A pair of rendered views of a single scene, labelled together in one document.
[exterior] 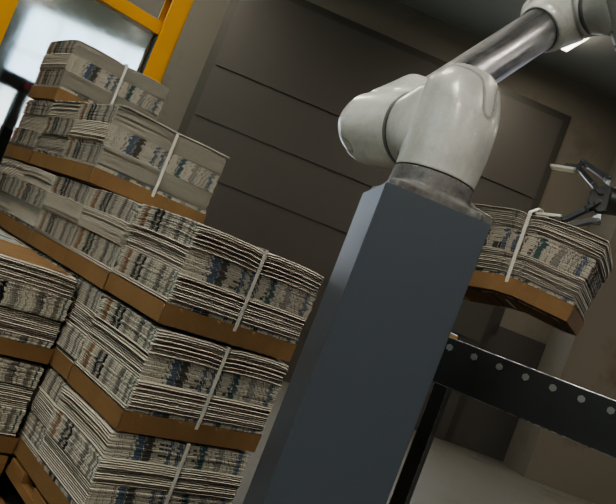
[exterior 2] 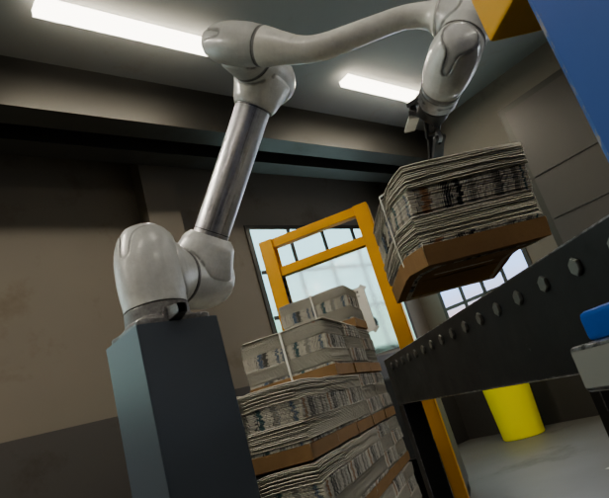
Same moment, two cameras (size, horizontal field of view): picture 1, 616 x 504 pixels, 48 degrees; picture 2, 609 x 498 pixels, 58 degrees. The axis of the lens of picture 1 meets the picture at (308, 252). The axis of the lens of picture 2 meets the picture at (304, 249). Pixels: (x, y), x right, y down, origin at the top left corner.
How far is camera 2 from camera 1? 1.66 m
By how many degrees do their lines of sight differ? 55
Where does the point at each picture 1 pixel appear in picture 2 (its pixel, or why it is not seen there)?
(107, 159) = (253, 380)
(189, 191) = (312, 358)
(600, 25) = (243, 72)
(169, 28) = (367, 235)
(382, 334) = (138, 448)
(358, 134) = not seen: hidden behind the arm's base
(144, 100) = (334, 304)
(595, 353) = not seen: outside the picture
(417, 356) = (152, 450)
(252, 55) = (551, 146)
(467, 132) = (119, 279)
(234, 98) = (567, 183)
